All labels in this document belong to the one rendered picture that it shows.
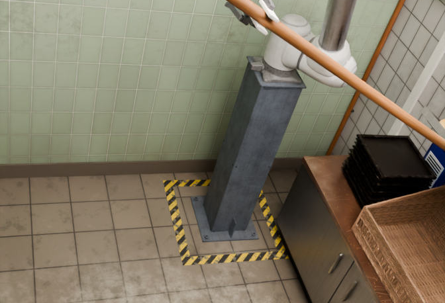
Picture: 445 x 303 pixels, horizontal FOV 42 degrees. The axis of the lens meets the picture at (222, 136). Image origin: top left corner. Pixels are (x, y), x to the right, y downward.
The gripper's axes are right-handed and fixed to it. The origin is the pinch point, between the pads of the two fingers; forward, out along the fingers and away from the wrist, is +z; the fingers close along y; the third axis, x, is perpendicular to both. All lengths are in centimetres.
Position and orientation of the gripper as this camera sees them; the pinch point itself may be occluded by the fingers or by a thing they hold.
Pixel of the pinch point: (263, 17)
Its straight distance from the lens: 132.9
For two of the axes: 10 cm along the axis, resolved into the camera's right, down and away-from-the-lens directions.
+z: 2.7, 6.7, -6.9
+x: -7.1, -3.4, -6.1
